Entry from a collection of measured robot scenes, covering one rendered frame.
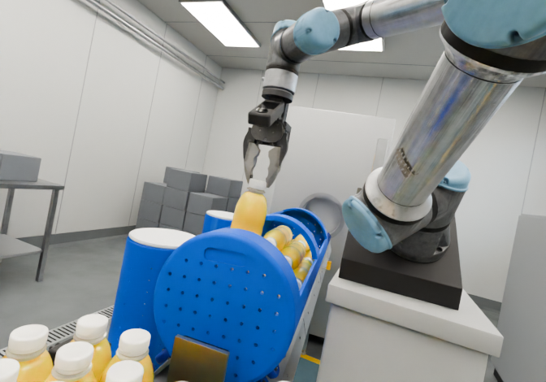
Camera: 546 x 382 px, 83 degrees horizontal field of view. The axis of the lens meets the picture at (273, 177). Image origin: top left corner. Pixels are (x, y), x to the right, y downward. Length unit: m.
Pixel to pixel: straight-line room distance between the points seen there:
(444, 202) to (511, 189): 5.20
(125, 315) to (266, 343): 0.78
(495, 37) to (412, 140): 0.17
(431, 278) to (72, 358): 0.65
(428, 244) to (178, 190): 3.93
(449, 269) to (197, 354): 0.55
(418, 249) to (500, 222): 5.07
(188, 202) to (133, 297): 3.15
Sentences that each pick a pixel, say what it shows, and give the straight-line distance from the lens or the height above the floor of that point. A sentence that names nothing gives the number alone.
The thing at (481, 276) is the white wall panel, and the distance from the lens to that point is 5.86.
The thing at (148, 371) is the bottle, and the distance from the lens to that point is 0.52.
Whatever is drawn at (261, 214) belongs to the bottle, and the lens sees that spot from 0.66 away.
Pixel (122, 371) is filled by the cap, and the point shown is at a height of 1.10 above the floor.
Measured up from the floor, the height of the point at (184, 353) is 1.03.
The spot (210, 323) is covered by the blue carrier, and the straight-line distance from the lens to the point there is 0.65.
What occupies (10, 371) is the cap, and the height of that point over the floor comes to 1.10.
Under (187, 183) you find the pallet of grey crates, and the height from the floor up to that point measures 1.04.
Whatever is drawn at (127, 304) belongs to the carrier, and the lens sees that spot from 1.30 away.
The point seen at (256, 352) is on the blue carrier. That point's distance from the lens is 0.63.
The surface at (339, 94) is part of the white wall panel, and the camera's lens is 5.94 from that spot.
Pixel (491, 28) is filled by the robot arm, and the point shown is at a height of 1.51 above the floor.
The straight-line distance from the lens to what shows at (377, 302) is 0.71.
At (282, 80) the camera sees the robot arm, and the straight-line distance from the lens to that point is 0.70.
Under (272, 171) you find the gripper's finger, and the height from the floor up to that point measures 1.36.
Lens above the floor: 1.35
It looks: level
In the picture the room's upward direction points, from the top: 11 degrees clockwise
